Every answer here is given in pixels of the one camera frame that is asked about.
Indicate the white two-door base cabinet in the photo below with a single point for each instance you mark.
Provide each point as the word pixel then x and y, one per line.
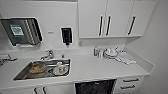
pixel 20 90

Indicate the black wall soap dispenser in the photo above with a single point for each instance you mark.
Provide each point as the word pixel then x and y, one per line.
pixel 66 35

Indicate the small wall label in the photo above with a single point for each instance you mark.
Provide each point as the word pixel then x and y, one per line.
pixel 50 32

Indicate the white cup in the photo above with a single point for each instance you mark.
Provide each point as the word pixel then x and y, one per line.
pixel 60 68

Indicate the white wall cabinet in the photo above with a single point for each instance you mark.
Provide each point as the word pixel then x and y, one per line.
pixel 91 18

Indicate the blue dish soap bottle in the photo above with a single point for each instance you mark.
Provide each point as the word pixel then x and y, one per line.
pixel 96 52

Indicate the stainless steel sink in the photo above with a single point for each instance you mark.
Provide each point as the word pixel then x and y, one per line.
pixel 21 76

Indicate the white wall outlet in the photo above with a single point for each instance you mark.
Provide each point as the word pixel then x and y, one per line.
pixel 80 43

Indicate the stainless steel dishwasher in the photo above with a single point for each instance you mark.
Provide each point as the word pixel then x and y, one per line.
pixel 95 87

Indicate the narrow white drawer unit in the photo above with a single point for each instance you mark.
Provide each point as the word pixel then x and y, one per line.
pixel 128 85

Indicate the small white bottle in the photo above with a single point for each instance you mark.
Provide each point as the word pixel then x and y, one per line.
pixel 100 53

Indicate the steel paper towel dispenser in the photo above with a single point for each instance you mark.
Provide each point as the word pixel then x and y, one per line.
pixel 20 31

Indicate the dish with orange food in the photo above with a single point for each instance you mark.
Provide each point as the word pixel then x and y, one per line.
pixel 36 68

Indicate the small chrome sink fixture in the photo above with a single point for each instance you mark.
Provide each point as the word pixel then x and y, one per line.
pixel 62 56

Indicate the chrome faucet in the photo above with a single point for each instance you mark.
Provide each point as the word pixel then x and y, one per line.
pixel 47 55

